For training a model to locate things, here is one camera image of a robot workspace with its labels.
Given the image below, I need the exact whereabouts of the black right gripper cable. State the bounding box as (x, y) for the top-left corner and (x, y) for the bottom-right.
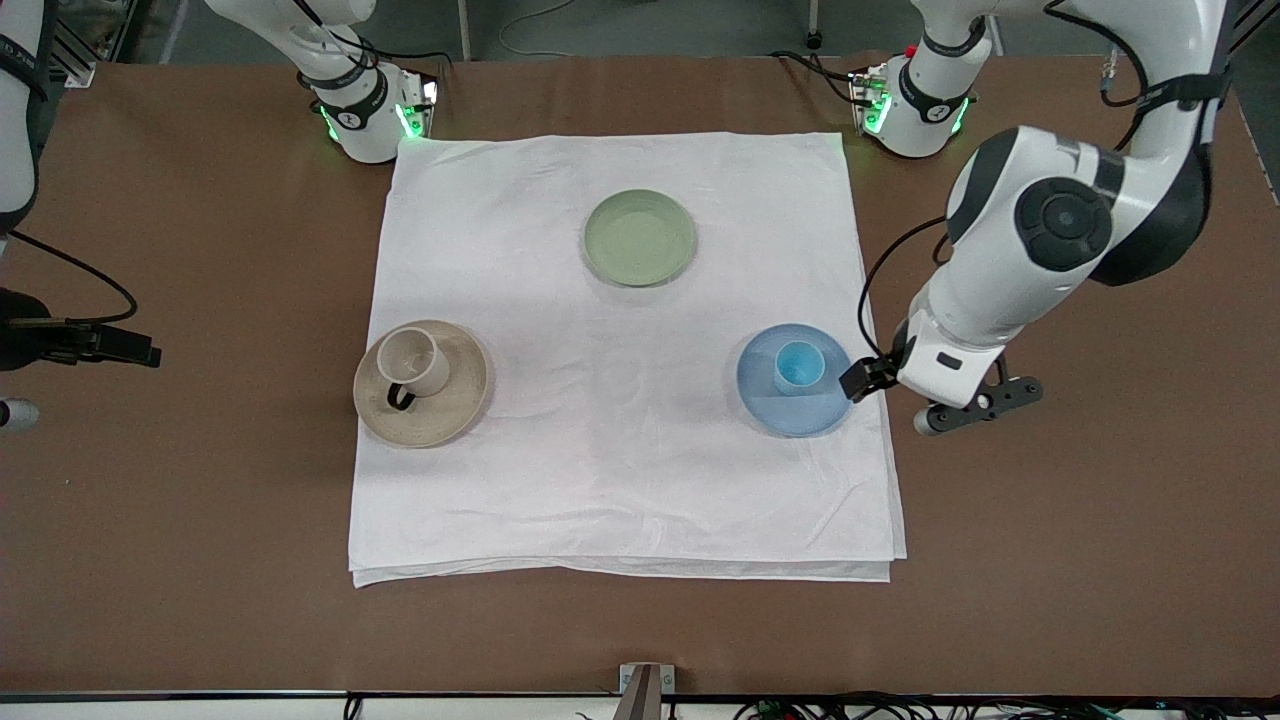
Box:
(8, 230), (139, 327)

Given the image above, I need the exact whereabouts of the aluminium frame post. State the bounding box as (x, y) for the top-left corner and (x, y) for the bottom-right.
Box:
(1225, 0), (1280, 71)
(40, 0), (97, 89)

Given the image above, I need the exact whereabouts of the white cloth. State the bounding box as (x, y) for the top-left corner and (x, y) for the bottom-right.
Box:
(347, 131), (908, 588)

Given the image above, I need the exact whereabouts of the beige gray plate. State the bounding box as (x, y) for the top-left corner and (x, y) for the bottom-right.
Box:
(353, 319), (492, 449)

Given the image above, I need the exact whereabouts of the white mug with black handle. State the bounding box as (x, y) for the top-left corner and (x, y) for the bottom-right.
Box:
(376, 326), (453, 412)

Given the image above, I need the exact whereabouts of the bundle of floor cables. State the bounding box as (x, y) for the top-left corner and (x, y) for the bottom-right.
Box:
(735, 692), (1280, 720)

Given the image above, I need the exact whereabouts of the green plate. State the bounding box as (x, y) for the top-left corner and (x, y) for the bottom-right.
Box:
(581, 188), (698, 289)

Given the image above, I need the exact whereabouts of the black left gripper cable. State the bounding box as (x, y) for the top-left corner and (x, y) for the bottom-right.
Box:
(857, 0), (1151, 363)

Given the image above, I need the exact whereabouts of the white floor cable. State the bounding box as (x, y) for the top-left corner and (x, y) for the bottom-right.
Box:
(498, 0), (576, 57)

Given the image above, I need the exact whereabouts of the blue cup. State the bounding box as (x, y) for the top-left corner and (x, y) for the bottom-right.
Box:
(773, 341), (827, 397)

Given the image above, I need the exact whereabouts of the blue plate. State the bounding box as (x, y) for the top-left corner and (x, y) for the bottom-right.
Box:
(736, 322), (858, 439)

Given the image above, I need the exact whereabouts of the black arm base cable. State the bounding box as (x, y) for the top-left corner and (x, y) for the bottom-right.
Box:
(768, 48), (866, 106)
(345, 35), (448, 96)

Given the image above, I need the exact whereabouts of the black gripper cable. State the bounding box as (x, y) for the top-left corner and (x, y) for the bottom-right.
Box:
(8, 230), (139, 327)
(857, 0), (1151, 363)

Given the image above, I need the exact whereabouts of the metal table bracket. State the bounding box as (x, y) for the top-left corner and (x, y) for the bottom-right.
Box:
(618, 662), (677, 720)

